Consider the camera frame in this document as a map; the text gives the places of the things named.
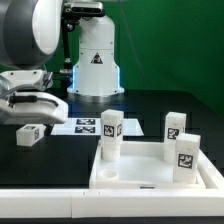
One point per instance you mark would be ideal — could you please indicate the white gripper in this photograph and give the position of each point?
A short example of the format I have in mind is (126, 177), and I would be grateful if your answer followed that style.
(32, 108)

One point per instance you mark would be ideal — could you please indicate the white square table top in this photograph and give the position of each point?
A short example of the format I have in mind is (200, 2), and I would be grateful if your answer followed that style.
(141, 166)

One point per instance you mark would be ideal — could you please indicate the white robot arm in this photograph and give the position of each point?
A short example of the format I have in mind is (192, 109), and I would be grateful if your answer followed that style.
(30, 32)

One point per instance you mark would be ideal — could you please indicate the white sheet with tags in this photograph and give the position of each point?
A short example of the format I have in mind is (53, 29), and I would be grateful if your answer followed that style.
(92, 126)

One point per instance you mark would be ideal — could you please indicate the white L-shaped obstacle fence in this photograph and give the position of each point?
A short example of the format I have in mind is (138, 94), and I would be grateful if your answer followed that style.
(80, 203)

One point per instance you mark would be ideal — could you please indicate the black camera on stand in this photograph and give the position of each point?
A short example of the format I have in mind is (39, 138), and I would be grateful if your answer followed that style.
(72, 13)

